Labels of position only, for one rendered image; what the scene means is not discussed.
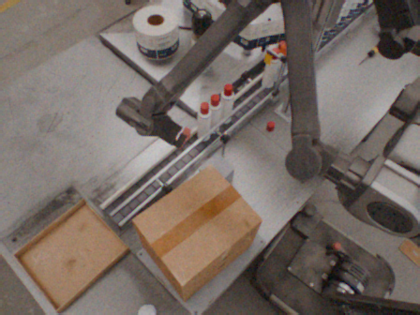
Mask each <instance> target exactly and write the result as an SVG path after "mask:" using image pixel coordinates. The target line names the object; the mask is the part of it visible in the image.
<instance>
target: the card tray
mask: <svg viewBox="0 0 420 315"><path fill-rule="evenodd" d="M129 251H130V248H129V247H128V246H126V244H124V242H123V241H121V239H120V238H119V237H118V236H117V234H115V233H114V232H113V230H112V229H111V228H110V227H109V226H108V225H107V224H106V223H105V222H104V220H103V219H101V217H99V215H98V214H97V213H95V211H94V210H93V208H91V206H89V204H87V203H86V201H85V199H84V198H82V200H80V201H79V202H77V203H76V204H74V206H72V207H71V208H69V210H67V211H66V213H64V215H62V216H61V217H59V218H58V219H56V220H55V221H54V222H53V223H52V224H50V225H49V226H48V227H46V228H45V229H43V231H42V232H40V233H38V234H37V235H36V236H35V237H33V239H31V240H30V241H29V242H27V244H24V246H22V247H21V248H19V249H18V250H17V251H16V252H15V253H14V254H12V256H13V258H15V261H17V263H18V264H19V266H21V267H22V269H23V271H24V272H25V274H26V275H27V276H28V277H29V278H30V279H31V280H32V282H33V283H34V285H35V286H36V288H38V290H39V291H40V293H41V294H42V296H44V297H45V299H46V300H47V302H48V303H49V305H51V307H52V308H53V310H54V311H55V312H56V313H62V311H64V309H66V308H67V307H68V306H69V305H70V304H72V302H73V301H75V300H76V299H77V298H78V297H79V296H80V295H81V294H82V293H84V292H85V291H86V289H88V288H89V287H90V286H91V285H92V284H93V283H95V281H97V280H98V279H99V278H100V277H101V276H102V275H104V274H105V273H106V272H107V271H108V270H109V268H110V269H111V267H112V266H113V265H114V264H115V263H117V262H118V261H119V260H120V259H121V258H122V257H123V256H125V255H126V254H127V253H128V252H129Z"/></svg>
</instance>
